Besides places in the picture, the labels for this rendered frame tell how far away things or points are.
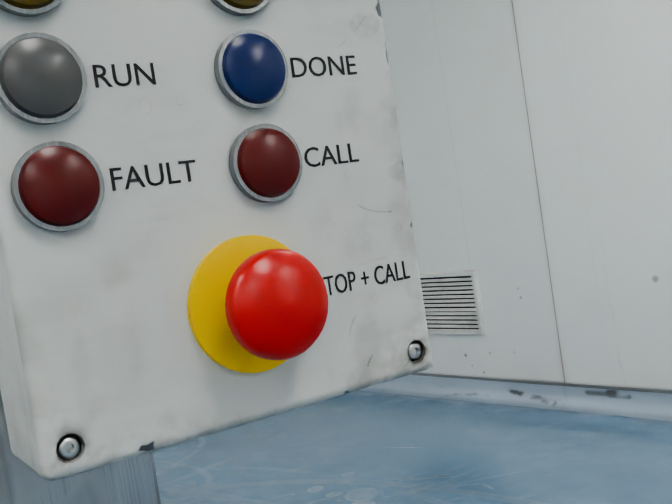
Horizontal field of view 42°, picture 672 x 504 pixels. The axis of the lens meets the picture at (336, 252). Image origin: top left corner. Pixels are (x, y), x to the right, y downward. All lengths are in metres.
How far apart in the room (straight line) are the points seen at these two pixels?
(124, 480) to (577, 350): 3.40
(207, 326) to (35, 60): 0.11
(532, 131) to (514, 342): 0.93
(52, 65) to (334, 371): 0.16
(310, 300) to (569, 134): 3.31
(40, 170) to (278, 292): 0.09
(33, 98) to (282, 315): 0.11
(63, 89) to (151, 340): 0.09
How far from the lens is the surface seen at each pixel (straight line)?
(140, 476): 0.39
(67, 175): 0.30
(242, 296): 0.30
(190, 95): 0.33
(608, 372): 3.67
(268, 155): 0.33
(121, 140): 0.32
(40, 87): 0.30
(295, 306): 0.31
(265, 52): 0.34
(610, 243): 3.54
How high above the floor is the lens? 0.98
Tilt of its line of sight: 3 degrees down
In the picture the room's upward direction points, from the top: 9 degrees counter-clockwise
